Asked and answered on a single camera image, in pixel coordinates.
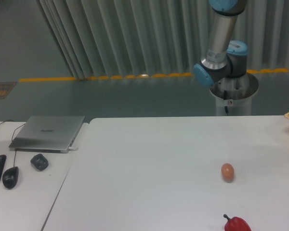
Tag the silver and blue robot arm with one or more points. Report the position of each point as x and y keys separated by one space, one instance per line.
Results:
x=214 y=63

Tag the red bell pepper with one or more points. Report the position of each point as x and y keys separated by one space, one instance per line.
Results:
x=236 y=224

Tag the silver closed laptop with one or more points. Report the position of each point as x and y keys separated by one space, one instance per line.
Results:
x=49 y=134

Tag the brown egg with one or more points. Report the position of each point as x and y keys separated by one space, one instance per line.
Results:
x=227 y=172

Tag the small black plastic holder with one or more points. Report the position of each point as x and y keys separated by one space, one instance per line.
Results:
x=40 y=162

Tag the black computer mouse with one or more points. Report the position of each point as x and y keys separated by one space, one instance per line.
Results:
x=10 y=177

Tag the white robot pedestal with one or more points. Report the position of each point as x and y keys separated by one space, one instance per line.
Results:
x=233 y=96

